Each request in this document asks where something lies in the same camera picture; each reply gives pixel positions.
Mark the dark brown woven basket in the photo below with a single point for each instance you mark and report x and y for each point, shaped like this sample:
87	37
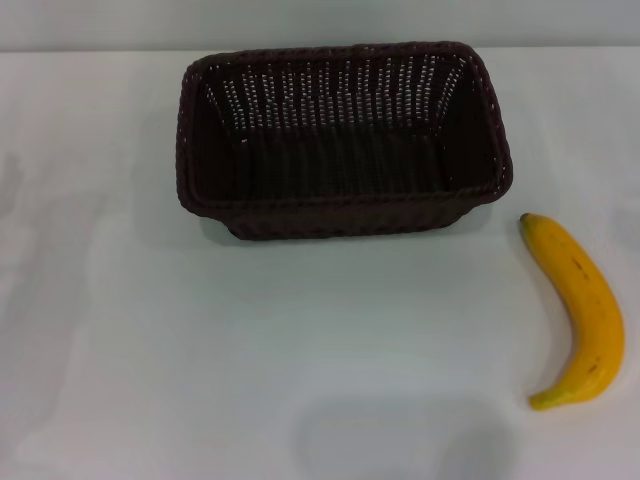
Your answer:
340	150

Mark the yellow banana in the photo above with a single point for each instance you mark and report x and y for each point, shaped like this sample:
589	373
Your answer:
590	310

